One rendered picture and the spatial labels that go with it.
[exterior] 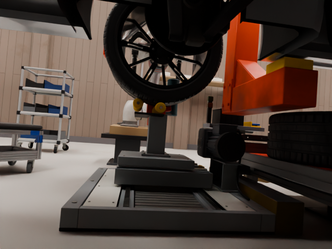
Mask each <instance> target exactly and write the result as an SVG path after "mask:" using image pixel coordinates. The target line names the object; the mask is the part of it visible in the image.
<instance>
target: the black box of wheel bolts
mask: <svg viewBox="0 0 332 249"><path fill-rule="evenodd" d="M212 124H229V125H239V126H244V116H237V115H227V114H222V109H221V108H219V109H215V110H213V114H212Z"/></svg>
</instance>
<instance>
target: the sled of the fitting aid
mask: <svg viewBox="0 0 332 249"><path fill-rule="evenodd" d="M212 181H213V173H211V172H209V171H208V170H207V169H206V168H205V167H204V166H202V165H198V164H197V163H195V166H194V169H184V168H167V167H149V166H124V165H117V166H116V168H115V179H114V184H122V185H150V186H171V187H191V188H212Z"/></svg>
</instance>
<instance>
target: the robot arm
mask: <svg viewBox="0 0 332 249"><path fill-rule="evenodd" d="M147 34H148V36H149V37H150V38H151V39H152V37H153V36H152V35H151V33H150V31H148V32H147ZM141 42H144V43H147V42H146V41H145V40H142V41H141ZM146 57H149V54H148V53H146V52H142V51H139V55H138V58H139V59H140V60H141V59H144V58H146ZM160 75H161V74H160V73H159V74H157V73H153V74H152V76H151V77H150V81H149V82H151V83H155V84H159V81H160ZM133 101H134V100H129V101H127V102H126V104H125V106H124V110H123V122H120V123H117V124H118V125H120V126H128V127H138V125H137V120H142V121H147V118H139V117H135V116H134V112H136V111H135V110H134V109H133ZM146 111H147V104H145V103H144V104H143V107H142V110H141V111H139V112H145V113H146Z"/></svg>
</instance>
